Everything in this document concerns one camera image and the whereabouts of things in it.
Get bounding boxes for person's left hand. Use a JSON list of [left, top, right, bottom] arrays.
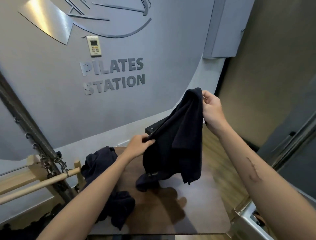
[[123, 135, 156, 161]]

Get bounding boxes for person's right hand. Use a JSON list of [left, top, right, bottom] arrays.
[[202, 90, 229, 135]]

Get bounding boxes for person's right forearm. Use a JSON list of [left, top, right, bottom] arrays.
[[217, 123, 316, 240]]

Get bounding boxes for person's left forearm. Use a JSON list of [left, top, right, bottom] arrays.
[[37, 156, 131, 240]]

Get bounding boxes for black padded box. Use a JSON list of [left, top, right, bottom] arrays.
[[145, 118, 173, 136]]

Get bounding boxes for brown wooden side table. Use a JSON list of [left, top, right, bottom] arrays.
[[88, 146, 231, 235]]

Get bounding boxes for wooden roll bar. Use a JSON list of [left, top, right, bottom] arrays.
[[0, 167, 81, 206]]

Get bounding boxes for chrome tower pole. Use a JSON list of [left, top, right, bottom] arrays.
[[0, 72, 74, 201]]

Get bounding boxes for brown blind with black frame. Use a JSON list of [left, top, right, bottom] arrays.
[[217, 0, 316, 149]]

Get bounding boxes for grey wall letters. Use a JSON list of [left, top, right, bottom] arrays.
[[79, 57, 145, 96]]

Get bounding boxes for chrome frame pole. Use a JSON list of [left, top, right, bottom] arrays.
[[270, 118, 316, 171]]

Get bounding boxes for grey wall cabinet box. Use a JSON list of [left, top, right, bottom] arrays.
[[203, 0, 255, 59]]

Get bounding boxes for wooden tower frame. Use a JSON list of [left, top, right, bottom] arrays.
[[0, 154, 82, 196]]

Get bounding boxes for white wall thermostat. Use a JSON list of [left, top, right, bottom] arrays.
[[86, 36, 102, 55]]

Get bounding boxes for silver metal frame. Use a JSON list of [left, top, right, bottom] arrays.
[[233, 200, 272, 240]]

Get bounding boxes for metal wall logo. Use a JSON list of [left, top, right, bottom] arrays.
[[17, 0, 152, 45]]

